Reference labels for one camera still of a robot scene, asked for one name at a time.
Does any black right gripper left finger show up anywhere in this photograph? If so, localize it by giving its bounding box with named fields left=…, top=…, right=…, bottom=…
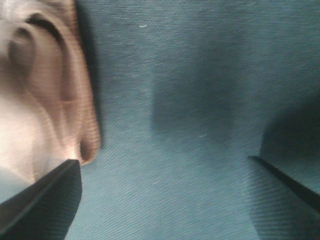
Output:
left=0, top=159, right=83, bottom=240

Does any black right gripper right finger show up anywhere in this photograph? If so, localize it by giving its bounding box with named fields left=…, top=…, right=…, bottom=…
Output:
left=248, top=156, right=320, bottom=214

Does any brown microfiber towel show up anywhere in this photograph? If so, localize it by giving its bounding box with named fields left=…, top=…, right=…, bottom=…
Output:
left=0, top=0, right=101, bottom=184

